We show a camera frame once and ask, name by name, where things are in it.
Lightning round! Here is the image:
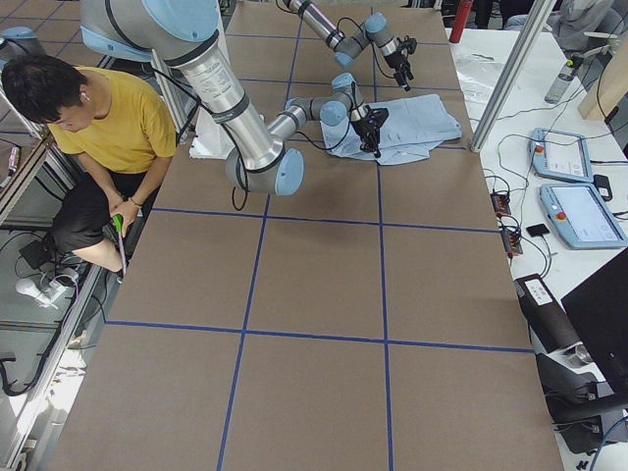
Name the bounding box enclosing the red bottle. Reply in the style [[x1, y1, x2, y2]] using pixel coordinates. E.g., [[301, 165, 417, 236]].
[[448, 0, 473, 43]]

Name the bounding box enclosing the aluminium frame post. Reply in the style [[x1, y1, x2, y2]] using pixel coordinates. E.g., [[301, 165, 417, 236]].
[[469, 0, 554, 153]]

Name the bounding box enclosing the person in yellow shirt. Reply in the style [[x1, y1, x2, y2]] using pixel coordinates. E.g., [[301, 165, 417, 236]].
[[1, 55, 177, 276]]

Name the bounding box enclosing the white camera pole base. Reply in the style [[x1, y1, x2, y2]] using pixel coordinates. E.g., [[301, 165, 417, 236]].
[[189, 102, 234, 160]]

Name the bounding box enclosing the lower blue teach pendant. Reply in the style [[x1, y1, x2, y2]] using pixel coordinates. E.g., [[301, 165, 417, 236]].
[[539, 183, 627, 249]]

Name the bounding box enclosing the light blue button shirt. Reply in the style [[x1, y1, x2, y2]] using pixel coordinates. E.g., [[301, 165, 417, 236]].
[[321, 94, 462, 166]]

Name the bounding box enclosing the clear water bottle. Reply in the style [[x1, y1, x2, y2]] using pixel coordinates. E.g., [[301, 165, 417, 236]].
[[544, 53, 585, 104]]

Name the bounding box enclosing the black monitor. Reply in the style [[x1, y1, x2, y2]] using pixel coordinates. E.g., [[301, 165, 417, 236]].
[[561, 250, 627, 393]]

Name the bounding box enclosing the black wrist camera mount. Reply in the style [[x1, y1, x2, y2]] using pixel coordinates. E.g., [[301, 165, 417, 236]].
[[368, 108, 389, 131], [397, 35, 418, 56]]

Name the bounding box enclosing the blue teach pendant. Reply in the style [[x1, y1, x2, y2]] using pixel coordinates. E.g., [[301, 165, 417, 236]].
[[529, 128, 594, 183], [539, 183, 627, 249]]

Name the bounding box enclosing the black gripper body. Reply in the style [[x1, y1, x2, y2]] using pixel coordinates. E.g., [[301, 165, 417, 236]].
[[350, 111, 380, 141], [385, 50, 410, 79]]

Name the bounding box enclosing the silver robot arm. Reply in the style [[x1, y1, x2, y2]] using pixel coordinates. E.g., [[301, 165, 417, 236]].
[[80, 1, 388, 195], [276, 0, 417, 91]]

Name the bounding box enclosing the upper blue teach pendant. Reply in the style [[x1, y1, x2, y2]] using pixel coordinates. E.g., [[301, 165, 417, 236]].
[[529, 128, 594, 183]]

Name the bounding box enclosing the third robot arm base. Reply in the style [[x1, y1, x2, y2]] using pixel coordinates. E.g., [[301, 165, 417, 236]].
[[1, 26, 47, 67]]

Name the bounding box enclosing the small black device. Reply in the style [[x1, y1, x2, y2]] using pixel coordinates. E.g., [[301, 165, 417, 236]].
[[526, 224, 550, 237]]

